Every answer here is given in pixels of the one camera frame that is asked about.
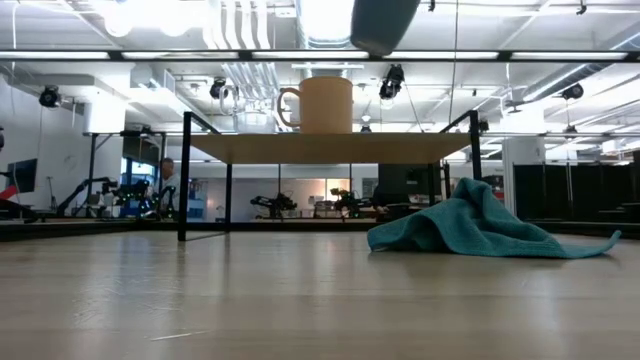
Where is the teal cloth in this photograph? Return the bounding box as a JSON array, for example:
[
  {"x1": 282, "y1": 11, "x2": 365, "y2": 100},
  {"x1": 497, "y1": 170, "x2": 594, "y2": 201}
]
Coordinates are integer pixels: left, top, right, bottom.
[{"x1": 366, "y1": 177, "x2": 623, "y2": 260}]

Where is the wooden shelf with black legs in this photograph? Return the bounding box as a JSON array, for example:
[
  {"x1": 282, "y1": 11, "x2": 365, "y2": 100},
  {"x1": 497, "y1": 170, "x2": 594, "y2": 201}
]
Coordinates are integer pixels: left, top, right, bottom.
[{"x1": 177, "y1": 110, "x2": 484, "y2": 243}]

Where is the orange mug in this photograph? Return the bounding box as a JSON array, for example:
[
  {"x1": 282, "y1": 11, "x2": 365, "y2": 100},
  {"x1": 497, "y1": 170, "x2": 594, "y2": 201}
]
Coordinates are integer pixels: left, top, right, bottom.
[{"x1": 276, "y1": 75, "x2": 355, "y2": 135}]

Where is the black monitor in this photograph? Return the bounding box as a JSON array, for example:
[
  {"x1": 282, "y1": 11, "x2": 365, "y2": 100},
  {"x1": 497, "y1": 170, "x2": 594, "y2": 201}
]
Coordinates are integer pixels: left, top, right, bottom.
[{"x1": 3, "y1": 157, "x2": 39, "y2": 195}]

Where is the clear glass mug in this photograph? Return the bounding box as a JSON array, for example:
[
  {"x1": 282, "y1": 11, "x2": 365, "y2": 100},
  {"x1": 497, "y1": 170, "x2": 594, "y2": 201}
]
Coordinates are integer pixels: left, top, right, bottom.
[{"x1": 218, "y1": 83, "x2": 279, "y2": 135}]

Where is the person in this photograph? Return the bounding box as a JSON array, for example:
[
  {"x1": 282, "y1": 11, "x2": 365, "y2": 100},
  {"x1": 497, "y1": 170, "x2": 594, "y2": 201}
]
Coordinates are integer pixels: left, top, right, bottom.
[{"x1": 157, "y1": 157, "x2": 182, "y2": 221}]

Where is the black metal table frame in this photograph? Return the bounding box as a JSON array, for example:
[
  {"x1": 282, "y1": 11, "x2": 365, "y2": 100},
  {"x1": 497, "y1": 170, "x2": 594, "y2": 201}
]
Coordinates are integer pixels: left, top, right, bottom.
[{"x1": 0, "y1": 48, "x2": 640, "y2": 243}]

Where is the black partition wall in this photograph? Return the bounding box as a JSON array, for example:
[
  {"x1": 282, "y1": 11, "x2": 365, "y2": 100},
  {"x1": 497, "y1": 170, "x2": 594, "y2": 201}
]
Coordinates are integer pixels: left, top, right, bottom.
[{"x1": 513, "y1": 160, "x2": 640, "y2": 224}]

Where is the black ceiling spotlight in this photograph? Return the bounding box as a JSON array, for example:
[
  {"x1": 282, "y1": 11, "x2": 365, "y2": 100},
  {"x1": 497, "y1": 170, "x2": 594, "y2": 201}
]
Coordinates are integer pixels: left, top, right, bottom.
[
  {"x1": 209, "y1": 76, "x2": 230, "y2": 101},
  {"x1": 378, "y1": 63, "x2": 406, "y2": 101},
  {"x1": 561, "y1": 82, "x2": 585, "y2": 102},
  {"x1": 38, "y1": 85, "x2": 62, "y2": 109}
]

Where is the blue cup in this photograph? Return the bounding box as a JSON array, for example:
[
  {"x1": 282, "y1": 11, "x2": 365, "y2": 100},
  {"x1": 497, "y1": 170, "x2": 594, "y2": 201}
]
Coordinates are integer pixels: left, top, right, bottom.
[{"x1": 349, "y1": 0, "x2": 422, "y2": 57}]

